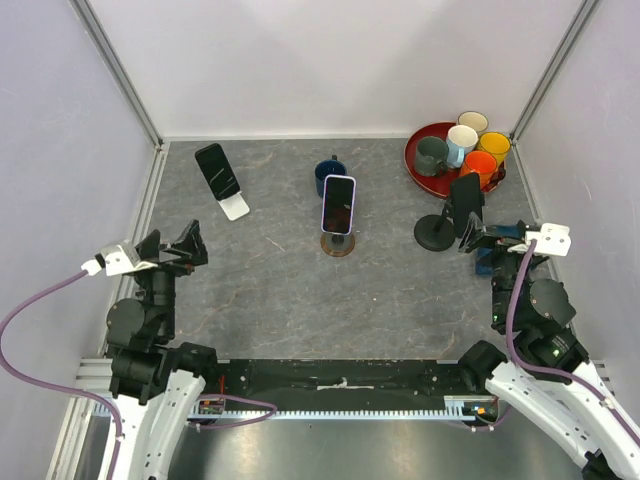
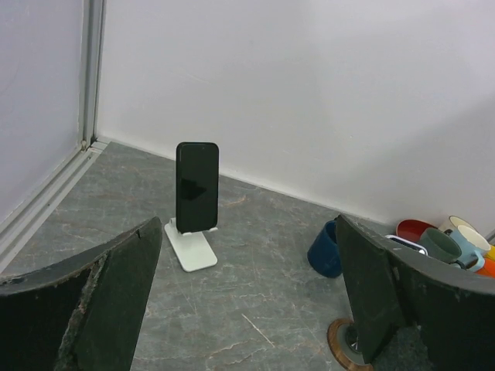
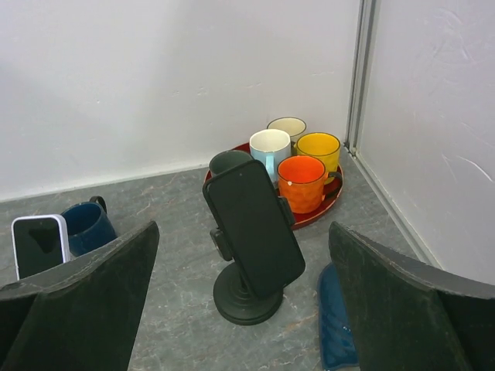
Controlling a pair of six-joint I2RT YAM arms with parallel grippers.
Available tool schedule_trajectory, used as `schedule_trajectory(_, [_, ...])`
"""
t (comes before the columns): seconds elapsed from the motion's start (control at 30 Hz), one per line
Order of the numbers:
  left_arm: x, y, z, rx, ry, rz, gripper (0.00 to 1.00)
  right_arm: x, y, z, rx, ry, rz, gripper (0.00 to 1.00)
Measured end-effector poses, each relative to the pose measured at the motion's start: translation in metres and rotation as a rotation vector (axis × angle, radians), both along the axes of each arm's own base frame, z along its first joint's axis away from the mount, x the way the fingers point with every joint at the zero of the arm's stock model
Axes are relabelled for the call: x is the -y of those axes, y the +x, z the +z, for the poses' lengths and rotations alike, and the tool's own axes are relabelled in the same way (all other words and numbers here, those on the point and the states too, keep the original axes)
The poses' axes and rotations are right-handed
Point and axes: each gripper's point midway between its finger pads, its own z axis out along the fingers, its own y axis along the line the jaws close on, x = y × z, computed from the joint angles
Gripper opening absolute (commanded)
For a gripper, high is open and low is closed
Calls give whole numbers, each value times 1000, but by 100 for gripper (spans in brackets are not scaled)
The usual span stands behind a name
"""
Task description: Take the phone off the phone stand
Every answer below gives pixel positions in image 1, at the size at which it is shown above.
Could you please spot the yellow mug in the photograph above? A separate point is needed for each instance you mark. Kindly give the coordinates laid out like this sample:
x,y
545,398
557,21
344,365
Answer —
x,y
496,144

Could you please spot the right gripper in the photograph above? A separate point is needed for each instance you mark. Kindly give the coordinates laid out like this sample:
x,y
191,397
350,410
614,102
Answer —
x,y
475,231

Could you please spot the blue leaf-shaped dish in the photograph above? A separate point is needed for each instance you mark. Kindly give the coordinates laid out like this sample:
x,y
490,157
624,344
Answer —
x,y
487,253

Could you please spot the orange mug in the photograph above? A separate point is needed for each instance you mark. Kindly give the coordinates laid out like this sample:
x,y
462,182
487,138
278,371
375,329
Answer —
x,y
484,164

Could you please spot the round wooden base stand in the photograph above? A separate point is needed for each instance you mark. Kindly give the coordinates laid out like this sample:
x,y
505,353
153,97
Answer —
x,y
336,245

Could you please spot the black base bar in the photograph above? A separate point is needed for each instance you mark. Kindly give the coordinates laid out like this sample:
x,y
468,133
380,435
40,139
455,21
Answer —
x,y
345,385

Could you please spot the cream mug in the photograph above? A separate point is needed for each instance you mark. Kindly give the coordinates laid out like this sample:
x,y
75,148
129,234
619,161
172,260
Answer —
x,y
474,120

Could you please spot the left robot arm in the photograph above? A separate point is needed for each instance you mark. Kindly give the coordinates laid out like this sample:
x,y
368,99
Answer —
x,y
153,385

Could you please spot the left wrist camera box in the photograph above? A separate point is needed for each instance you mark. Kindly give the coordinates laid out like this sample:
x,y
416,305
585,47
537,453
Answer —
x,y
114,259

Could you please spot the grey mug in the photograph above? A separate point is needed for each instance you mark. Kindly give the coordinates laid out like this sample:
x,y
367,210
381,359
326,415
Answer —
x,y
430,157

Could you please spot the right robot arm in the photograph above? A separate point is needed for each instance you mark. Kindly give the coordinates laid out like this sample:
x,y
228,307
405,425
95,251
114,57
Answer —
x,y
546,374

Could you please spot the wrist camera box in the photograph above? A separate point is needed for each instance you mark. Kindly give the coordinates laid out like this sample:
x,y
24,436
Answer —
x,y
550,240
114,259

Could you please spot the white folding phone stand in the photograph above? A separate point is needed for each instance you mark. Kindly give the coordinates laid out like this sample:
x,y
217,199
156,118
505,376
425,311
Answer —
x,y
234,207

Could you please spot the slotted cable duct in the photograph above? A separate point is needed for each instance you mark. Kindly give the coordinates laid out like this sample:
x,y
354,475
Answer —
x,y
450,408

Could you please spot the light blue mug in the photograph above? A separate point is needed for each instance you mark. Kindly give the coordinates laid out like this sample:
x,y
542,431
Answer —
x,y
460,140

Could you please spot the black round base stand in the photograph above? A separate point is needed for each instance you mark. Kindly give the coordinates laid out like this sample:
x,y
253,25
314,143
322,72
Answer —
x,y
436,232

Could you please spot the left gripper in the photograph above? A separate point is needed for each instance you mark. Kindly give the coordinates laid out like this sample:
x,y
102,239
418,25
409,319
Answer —
x,y
190,242

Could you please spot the dark blue mug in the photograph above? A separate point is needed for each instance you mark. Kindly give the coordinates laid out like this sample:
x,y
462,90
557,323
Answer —
x,y
323,169

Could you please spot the red round tray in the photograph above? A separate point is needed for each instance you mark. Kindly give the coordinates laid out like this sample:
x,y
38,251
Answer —
x,y
437,186

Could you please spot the phone with lilac case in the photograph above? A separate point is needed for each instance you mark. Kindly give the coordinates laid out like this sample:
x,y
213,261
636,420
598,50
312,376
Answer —
x,y
338,204

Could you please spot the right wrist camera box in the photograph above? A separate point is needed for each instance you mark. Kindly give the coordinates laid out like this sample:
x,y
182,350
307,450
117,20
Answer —
x,y
550,240

